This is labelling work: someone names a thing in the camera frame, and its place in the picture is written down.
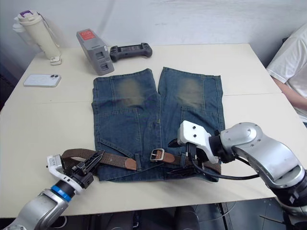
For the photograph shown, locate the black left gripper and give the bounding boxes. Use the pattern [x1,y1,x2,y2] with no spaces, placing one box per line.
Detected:
[71,150,106,190]

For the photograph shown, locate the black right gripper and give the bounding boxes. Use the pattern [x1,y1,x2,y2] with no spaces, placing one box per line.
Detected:
[165,139,213,178]

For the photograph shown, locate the brown braided belt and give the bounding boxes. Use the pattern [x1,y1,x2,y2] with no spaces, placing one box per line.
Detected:
[61,148,222,175]

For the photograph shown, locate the blue denim shorts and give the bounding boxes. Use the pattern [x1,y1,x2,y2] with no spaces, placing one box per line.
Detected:
[92,67,226,183]

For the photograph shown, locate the dark rounded shape under table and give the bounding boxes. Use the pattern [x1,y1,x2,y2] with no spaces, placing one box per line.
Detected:
[177,205,200,230]

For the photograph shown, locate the white smartphone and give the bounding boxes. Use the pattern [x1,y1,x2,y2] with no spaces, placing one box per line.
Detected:
[23,73,62,88]

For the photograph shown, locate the grey battery box red label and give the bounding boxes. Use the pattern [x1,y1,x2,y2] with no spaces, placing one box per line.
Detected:
[76,29,115,76]

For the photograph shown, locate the dark grey handheld controller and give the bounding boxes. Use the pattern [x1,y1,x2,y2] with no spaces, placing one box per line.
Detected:
[109,42,154,63]

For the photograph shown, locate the cream insulated bottle purple lid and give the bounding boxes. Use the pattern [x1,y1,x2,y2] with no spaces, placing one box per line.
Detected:
[14,10,61,61]

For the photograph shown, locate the person white t-shirt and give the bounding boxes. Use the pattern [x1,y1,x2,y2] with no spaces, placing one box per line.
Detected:
[266,23,307,120]

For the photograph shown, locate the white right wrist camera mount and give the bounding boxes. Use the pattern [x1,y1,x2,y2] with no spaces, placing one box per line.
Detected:
[177,120,219,164]

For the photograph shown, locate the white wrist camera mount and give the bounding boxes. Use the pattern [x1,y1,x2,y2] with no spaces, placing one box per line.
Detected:
[46,155,83,196]
[177,120,219,164]

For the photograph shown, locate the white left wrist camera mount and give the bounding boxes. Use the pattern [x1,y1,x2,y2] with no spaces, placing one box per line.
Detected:
[46,155,83,196]

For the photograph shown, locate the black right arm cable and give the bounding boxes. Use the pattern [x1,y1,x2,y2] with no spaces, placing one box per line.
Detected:
[188,143,260,181]

